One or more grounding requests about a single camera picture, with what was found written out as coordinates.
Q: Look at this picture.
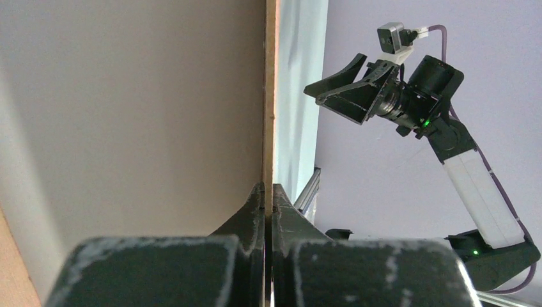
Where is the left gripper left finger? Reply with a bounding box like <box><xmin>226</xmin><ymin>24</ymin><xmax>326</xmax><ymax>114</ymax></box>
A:
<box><xmin>46</xmin><ymin>183</ymin><xmax>265</xmax><ymax>306</ymax></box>

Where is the brown backing board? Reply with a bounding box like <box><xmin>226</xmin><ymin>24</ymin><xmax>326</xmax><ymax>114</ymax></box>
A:
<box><xmin>1</xmin><ymin>1</ymin><xmax>266</xmax><ymax>303</ymax></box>

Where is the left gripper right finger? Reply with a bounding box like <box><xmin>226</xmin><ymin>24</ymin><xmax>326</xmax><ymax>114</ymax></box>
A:
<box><xmin>271</xmin><ymin>184</ymin><xmax>481</xmax><ymax>306</ymax></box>

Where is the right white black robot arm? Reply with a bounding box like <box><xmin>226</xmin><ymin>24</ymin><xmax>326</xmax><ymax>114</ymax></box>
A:
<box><xmin>304</xmin><ymin>54</ymin><xmax>541</xmax><ymax>295</ymax></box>

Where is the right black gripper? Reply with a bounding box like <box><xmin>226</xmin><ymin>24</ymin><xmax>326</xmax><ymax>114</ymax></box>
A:
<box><xmin>304</xmin><ymin>53</ymin><xmax>428</xmax><ymax>127</ymax></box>

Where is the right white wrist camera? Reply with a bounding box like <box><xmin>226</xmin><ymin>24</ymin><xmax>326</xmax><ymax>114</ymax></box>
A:
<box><xmin>377</xmin><ymin>22</ymin><xmax>429</xmax><ymax>65</ymax></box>

